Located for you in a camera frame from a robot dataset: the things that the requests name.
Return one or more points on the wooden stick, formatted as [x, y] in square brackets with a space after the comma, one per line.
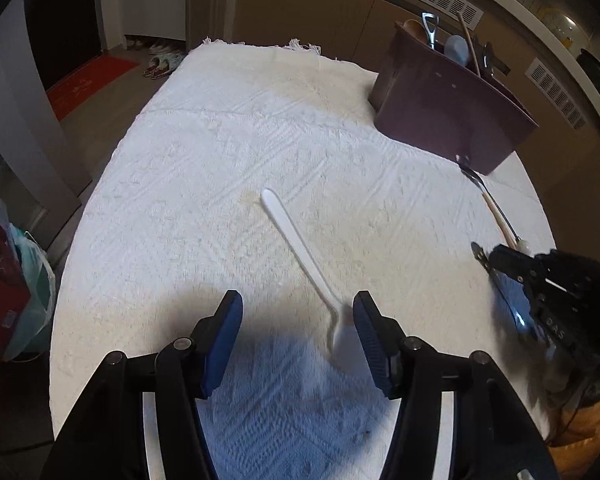
[470, 45]

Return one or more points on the pale shoes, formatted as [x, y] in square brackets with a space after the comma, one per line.
[160, 47]

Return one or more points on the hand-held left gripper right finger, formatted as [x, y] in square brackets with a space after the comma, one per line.
[370, 340]

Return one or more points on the orange garment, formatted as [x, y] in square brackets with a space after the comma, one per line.
[590, 440]

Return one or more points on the metal fork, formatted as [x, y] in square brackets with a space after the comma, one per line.
[472, 175]

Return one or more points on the short white vent grille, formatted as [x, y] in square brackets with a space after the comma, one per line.
[555, 92]

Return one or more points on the white shoe cabinet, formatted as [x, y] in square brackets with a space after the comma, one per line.
[145, 0]

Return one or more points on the pale green plastic bag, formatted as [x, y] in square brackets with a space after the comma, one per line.
[37, 290]

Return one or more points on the yellow rimmed round dish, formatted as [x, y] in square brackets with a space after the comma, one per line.
[557, 27]

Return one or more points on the black door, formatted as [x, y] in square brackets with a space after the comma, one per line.
[65, 20]

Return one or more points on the white tablecloth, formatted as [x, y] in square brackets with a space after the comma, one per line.
[205, 135]

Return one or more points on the brown utensil holder box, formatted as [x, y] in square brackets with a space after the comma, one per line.
[430, 110]

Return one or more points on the white plastic spoon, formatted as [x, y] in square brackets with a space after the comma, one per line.
[292, 232]

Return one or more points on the red doormat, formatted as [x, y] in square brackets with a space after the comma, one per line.
[87, 85]

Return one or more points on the blue plastic spoon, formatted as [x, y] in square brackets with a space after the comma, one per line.
[459, 50]

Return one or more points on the patterned slipper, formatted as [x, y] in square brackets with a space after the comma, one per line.
[155, 71]
[170, 61]

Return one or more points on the beige door frame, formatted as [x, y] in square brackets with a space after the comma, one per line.
[210, 0]

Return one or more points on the wooden spoon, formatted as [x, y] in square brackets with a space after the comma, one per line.
[412, 27]

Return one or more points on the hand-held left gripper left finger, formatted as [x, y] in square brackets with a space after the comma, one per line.
[225, 340]

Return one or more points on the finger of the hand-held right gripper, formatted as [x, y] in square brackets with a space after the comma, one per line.
[512, 260]
[512, 295]

